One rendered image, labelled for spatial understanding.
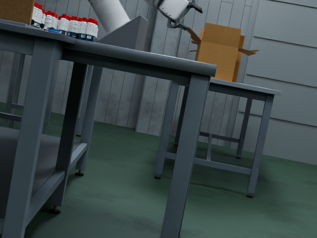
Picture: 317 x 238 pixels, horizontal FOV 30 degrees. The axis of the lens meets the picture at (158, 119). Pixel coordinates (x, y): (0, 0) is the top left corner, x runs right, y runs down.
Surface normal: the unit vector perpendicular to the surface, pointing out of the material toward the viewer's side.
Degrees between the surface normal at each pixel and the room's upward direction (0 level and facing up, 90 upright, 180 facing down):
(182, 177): 90
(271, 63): 90
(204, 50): 90
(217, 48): 90
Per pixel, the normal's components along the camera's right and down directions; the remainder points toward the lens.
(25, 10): 0.20, 0.12
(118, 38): -0.14, 0.06
